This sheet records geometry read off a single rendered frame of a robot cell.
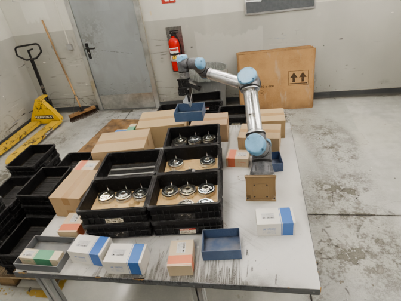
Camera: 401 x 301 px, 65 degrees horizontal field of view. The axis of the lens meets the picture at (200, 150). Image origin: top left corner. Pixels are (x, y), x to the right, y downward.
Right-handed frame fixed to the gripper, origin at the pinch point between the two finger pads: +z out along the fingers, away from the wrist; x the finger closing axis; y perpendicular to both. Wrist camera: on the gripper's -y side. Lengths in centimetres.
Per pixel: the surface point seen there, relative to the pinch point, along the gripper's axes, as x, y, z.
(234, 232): 81, -35, 45
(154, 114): -35, 43, 20
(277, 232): 78, -58, 45
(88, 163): 31, 75, 30
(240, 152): 7.8, -33.7, 35.4
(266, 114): -35, -53, 24
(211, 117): -32.3, -7.6, 24.0
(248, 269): 100, -43, 50
